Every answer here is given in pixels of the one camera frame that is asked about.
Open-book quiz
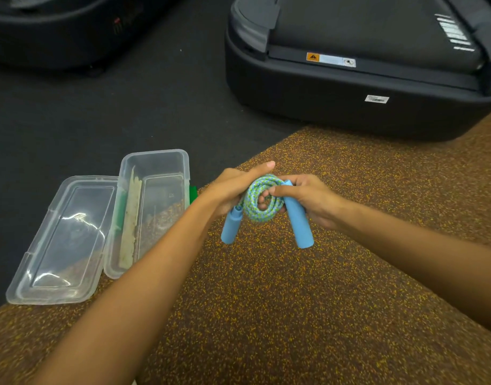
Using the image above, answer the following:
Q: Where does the beige paper strip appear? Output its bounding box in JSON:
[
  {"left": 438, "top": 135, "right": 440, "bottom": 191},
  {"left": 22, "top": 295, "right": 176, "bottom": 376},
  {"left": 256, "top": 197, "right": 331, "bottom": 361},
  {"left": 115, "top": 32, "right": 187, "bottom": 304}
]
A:
[{"left": 118, "top": 166, "right": 143, "bottom": 270}]

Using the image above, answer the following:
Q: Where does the person's right hand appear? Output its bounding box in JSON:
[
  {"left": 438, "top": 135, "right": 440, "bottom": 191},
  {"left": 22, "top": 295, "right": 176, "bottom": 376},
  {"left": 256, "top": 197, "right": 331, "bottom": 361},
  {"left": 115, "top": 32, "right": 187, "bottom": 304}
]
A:
[{"left": 257, "top": 173, "right": 346, "bottom": 231}]

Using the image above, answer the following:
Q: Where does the person's left forearm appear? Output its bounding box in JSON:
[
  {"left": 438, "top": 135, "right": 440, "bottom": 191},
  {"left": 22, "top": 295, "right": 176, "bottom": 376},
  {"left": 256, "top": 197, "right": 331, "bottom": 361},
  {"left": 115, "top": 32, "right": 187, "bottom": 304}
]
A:
[{"left": 33, "top": 194, "right": 220, "bottom": 385}]

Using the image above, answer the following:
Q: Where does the clear plastic box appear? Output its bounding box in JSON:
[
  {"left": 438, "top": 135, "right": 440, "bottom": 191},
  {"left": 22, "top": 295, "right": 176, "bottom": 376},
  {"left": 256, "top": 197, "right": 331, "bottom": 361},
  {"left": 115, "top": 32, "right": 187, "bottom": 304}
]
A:
[{"left": 104, "top": 149, "right": 199, "bottom": 280}]

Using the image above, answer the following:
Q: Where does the black treadmill with warning sticker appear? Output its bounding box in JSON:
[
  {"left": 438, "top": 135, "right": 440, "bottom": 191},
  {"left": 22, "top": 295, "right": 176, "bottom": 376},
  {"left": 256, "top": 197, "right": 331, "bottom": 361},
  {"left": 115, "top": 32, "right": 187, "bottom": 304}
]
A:
[{"left": 224, "top": 0, "right": 491, "bottom": 142}]

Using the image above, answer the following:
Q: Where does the blue-handled green jump rope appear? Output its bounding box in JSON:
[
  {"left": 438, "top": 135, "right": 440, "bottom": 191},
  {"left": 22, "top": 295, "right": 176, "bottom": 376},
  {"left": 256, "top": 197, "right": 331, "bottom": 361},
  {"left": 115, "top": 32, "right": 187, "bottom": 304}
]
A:
[{"left": 220, "top": 174, "right": 315, "bottom": 250}]

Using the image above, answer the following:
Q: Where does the black treadmill with red mark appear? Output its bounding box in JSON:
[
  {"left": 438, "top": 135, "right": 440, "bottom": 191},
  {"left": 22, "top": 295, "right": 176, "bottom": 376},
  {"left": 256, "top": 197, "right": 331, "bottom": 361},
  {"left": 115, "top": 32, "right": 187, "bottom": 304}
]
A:
[{"left": 0, "top": 0, "right": 186, "bottom": 71}]

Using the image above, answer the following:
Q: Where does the clear plastic lid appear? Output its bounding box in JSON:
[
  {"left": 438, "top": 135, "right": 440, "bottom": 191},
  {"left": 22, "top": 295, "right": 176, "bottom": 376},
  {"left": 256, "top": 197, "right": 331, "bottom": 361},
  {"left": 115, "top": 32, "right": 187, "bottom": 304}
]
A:
[{"left": 5, "top": 175, "right": 120, "bottom": 305}]

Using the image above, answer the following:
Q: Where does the person's right forearm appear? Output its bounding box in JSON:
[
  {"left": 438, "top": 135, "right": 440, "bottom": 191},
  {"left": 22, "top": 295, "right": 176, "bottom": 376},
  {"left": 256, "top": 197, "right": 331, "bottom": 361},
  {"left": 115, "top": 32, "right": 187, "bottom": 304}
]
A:
[{"left": 331, "top": 200, "right": 491, "bottom": 337}]

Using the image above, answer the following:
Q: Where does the person's left hand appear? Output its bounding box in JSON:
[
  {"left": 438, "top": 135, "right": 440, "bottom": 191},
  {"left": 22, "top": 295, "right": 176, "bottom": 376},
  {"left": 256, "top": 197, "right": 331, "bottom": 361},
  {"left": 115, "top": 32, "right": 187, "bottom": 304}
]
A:
[{"left": 201, "top": 160, "right": 276, "bottom": 219}]

